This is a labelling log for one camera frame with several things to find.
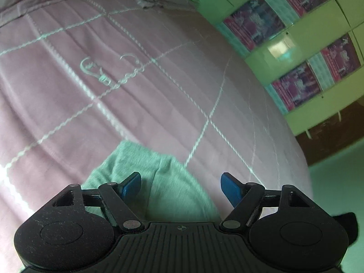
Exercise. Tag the green wardrobe with posters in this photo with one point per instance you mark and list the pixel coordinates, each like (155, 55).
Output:
(308, 54)

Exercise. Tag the dark brown wooden door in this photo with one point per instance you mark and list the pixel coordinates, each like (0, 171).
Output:
(333, 134)

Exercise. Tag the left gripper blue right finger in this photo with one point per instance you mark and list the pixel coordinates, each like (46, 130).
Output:
(245, 199)

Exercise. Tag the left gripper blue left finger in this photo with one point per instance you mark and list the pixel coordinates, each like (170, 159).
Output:
(116, 197)

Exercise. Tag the grey knit pants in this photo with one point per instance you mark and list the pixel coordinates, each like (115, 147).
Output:
(169, 193)

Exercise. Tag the pink checked bed sheet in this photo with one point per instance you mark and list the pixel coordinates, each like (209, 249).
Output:
(78, 77)

